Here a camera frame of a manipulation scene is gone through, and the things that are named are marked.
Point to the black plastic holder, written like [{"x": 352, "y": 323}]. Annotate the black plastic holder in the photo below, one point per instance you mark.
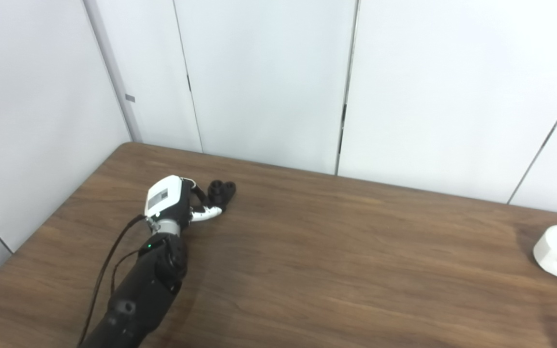
[{"x": 223, "y": 191}]

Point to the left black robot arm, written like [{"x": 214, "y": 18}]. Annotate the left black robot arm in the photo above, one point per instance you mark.
[{"x": 148, "y": 285}]

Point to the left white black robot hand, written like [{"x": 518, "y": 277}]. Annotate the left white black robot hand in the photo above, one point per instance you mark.
[{"x": 165, "y": 195}]

